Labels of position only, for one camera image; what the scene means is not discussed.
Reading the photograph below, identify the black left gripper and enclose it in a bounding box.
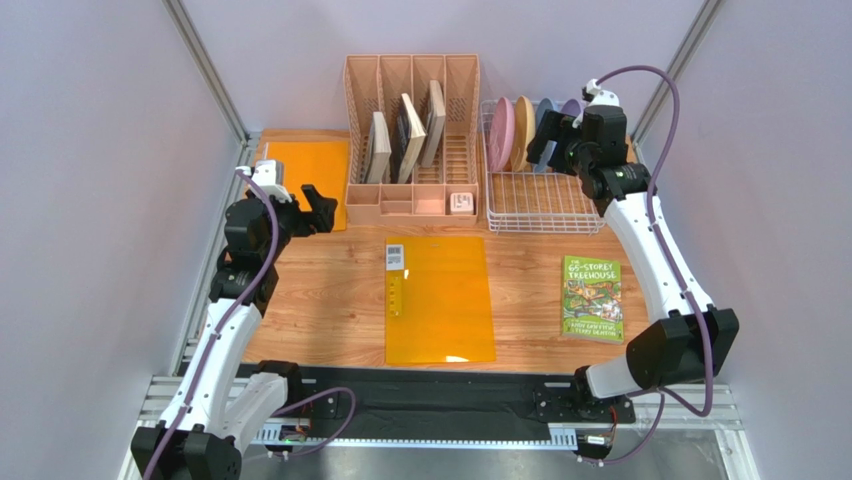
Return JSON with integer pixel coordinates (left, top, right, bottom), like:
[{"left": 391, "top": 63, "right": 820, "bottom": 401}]
[{"left": 256, "top": 184, "right": 337, "bottom": 263}]

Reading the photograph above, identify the blue plate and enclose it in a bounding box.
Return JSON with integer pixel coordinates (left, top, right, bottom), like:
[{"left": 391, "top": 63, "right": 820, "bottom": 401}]
[{"left": 532, "top": 98, "right": 558, "bottom": 174}]

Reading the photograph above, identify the purple plate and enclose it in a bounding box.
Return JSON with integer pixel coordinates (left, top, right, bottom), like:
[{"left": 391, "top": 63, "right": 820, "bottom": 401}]
[{"left": 560, "top": 99, "right": 584, "bottom": 119}]

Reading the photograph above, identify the tan plate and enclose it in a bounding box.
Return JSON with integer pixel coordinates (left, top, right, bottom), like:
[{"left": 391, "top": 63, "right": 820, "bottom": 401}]
[{"left": 510, "top": 95, "right": 536, "bottom": 172}]

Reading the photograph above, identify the pink plate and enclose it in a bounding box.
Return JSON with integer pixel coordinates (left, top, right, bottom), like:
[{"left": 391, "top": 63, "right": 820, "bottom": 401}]
[{"left": 487, "top": 97, "right": 515, "bottom": 173}]

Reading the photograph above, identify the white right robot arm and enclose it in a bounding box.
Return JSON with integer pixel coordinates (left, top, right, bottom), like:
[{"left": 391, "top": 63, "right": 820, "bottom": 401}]
[{"left": 527, "top": 105, "right": 740, "bottom": 399}]

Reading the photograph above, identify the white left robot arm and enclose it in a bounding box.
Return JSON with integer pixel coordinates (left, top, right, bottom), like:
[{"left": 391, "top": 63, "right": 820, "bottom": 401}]
[{"left": 130, "top": 185, "right": 338, "bottom": 479}]

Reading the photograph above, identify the orange folder at left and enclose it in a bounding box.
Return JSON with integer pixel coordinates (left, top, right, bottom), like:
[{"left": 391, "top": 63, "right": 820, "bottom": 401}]
[{"left": 260, "top": 141, "right": 349, "bottom": 232}]

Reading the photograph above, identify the orange folder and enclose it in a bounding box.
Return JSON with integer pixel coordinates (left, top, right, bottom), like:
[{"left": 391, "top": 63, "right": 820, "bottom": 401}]
[
  {"left": 385, "top": 237, "right": 497, "bottom": 366},
  {"left": 260, "top": 141, "right": 349, "bottom": 232}
]

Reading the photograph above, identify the left book in organizer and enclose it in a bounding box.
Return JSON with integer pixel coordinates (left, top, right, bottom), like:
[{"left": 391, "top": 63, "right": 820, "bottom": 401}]
[{"left": 363, "top": 111, "right": 391, "bottom": 184}]

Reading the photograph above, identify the book in organizer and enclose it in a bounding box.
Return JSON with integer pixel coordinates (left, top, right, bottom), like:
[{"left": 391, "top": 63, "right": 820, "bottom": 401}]
[
  {"left": 419, "top": 80, "right": 446, "bottom": 168},
  {"left": 391, "top": 93, "right": 426, "bottom": 184},
  {"left": 363, "top": 111, "right": 391, "bottom": 184}
]

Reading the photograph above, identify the middle book in organizer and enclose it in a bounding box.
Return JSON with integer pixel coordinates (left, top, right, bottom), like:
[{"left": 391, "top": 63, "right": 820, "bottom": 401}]
[{"left": 391, "top": 93, "right": 426, "bottom": 184}]

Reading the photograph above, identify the yellow ruler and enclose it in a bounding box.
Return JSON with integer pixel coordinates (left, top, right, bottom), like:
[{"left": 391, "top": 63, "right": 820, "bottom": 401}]
[{"left": 386, "top": 270, "right": 404, "bottom": 318}]

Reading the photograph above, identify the right book in organizer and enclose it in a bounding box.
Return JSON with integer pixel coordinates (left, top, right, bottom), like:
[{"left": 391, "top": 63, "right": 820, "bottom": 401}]
[{"left": 419, "top": 80, "right": 446, "bottom": 168}]

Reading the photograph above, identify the small white cube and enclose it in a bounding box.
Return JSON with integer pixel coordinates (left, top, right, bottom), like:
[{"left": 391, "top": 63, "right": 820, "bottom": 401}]
[{"left": 448, "top": 192, "right": 475, "bottom": 215}]

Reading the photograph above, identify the pink file organizer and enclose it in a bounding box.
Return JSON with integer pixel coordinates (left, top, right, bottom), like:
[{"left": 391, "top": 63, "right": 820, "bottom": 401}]
[{"left": 343, "top": 54, "right": 480, "bottom": 226}]

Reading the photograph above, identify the orange folder at centre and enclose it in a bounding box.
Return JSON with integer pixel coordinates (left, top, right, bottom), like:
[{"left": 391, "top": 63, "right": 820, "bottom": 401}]
[{"left": 385, "top": 237, "right": 497, "bottom": 366}]

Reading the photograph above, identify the green treehouse book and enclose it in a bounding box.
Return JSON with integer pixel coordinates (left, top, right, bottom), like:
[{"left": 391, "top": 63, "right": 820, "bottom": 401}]
[{"left": 561, "top": 256, "right": 625, "bottom": 344}]

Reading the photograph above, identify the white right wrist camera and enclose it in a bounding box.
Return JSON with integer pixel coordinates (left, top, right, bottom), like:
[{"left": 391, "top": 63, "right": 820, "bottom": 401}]
[{"left": 572, "top": 79, "right": 620, "bottom": 129}]

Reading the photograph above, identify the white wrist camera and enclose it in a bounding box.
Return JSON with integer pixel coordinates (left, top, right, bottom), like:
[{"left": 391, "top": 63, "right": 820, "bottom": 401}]
[
  {"left": 251, "top": 160, "right": 293, "bottom": 203},
  {"left": 572, "top": 79, "right": 620, "bottom": 129}
]

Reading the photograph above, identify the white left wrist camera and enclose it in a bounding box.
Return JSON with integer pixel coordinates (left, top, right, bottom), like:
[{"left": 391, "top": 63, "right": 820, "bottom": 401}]
[{"left": 251, "top": 160, "right": 293, "bottom": 203}]

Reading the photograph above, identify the white wire dish rack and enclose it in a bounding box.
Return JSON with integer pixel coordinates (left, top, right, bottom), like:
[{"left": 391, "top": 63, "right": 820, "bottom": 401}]
[{"left": 479, "top": 100, "right": 605, "bottom": 235}]

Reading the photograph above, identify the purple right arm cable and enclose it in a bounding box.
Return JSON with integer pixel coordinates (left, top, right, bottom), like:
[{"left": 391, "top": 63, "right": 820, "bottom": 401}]
[{"left": 576, "top": 65, "right": 715, "bottom": 466}]

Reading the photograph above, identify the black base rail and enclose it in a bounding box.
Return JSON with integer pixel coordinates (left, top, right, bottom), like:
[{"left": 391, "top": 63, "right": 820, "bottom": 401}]
[{"left": 286, "top": 364, "right": 636, "bottom": 441}]

